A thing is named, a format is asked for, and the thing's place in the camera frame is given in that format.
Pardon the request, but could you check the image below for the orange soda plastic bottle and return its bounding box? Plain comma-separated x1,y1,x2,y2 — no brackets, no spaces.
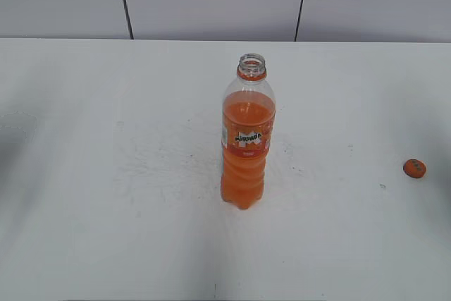
221,54,276,209

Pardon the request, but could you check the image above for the orange bottle cap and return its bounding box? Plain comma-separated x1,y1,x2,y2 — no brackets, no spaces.
403,159,426,179

